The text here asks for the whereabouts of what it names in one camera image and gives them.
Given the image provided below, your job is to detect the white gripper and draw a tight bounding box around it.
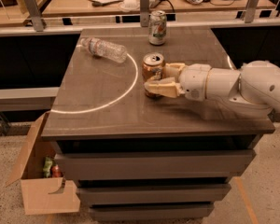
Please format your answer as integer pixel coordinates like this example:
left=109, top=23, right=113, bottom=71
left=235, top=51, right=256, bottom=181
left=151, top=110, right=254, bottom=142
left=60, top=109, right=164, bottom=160
left=144, top=63, right=212, bottom=102

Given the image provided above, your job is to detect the orange soda can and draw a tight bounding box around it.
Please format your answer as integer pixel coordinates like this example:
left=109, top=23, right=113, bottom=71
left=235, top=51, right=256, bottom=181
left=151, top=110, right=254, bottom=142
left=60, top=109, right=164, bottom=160
left=141, top=52, right=166, bottom=99

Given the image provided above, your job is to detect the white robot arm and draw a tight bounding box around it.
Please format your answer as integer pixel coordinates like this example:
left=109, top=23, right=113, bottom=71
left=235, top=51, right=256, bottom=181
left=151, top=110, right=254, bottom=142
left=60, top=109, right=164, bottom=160
left=144, top=61, right=280, bottom=117

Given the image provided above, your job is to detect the white green soda can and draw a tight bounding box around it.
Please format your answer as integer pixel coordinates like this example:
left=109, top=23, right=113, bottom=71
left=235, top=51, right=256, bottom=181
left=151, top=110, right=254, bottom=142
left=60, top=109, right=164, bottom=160
left=148, top=10, right=167, bottom=46

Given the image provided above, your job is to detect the red can in box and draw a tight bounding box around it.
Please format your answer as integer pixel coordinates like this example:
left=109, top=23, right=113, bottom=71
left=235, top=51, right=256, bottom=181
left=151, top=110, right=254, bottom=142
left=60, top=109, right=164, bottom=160
left=51, top=165, right=63, bottom=177

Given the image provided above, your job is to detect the clear plastic water bottle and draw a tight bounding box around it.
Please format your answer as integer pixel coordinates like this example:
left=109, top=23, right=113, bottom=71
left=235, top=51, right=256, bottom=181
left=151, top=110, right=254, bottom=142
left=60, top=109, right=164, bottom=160
left=80, top=37, right=127, bottom=63

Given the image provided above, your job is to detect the white face mask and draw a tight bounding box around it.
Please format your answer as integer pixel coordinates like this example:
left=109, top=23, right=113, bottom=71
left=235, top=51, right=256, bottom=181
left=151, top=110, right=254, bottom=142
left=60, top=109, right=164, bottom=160
left=119, top=0, right=139, bottom=12

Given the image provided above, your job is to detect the grey drawer cabinet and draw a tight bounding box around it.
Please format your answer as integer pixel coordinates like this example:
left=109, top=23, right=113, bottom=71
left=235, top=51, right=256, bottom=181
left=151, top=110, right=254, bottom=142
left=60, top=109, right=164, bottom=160
left=42, top=28, right=274, bottom=221

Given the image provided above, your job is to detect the green snack bag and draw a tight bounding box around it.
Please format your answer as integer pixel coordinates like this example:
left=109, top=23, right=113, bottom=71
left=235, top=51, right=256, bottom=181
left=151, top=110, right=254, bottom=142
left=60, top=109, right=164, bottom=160
left=43, top=157, right=53, bottom=178

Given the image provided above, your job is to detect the open cardboard box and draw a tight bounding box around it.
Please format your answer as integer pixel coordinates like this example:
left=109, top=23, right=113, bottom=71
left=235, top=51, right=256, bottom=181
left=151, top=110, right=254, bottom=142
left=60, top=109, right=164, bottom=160
left=6, top=112, right=80, bottom=215

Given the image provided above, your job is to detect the middle metal bracket post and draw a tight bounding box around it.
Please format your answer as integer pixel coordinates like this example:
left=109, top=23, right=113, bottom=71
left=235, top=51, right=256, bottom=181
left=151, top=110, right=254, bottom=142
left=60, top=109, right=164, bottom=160
left=140, top=0, right=149, bottom=27

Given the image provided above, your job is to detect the metal bracket post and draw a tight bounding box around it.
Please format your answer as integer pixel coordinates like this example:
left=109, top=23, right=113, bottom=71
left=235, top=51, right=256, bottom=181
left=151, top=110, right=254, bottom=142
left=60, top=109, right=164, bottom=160
left=140, top=0, right=149, bottom=27
left=23, top=0, right=45, bottom=32
left=242, top=0, right=259, bottom=23

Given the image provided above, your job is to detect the right metal bracket post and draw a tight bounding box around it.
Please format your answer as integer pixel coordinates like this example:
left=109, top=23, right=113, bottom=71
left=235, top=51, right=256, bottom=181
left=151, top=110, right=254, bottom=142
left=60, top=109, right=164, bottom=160
left=242, top=0, right=259, bottom=23

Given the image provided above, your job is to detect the left metal bracket post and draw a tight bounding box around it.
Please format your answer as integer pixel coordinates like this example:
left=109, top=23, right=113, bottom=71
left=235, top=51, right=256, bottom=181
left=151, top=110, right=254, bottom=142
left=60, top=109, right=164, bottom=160
left=23, top=0, right=45, bottom=32

